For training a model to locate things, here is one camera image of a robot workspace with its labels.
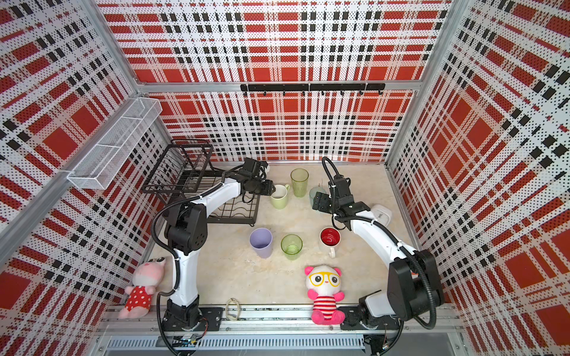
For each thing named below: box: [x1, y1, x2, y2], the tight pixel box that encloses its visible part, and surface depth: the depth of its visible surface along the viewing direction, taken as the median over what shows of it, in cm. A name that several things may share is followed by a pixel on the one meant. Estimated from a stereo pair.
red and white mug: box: [319, 226, 342, 259], surface depth 88 cm
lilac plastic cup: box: [249, 227, 274, 259], surface depth 85 cm
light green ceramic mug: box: [270, 183, 291, 210], surface depth 100 cm
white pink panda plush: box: [304, 264, 346, 325], surface depth 75 cm
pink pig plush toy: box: [117, 256, 167, 319], surface depth 76 cm
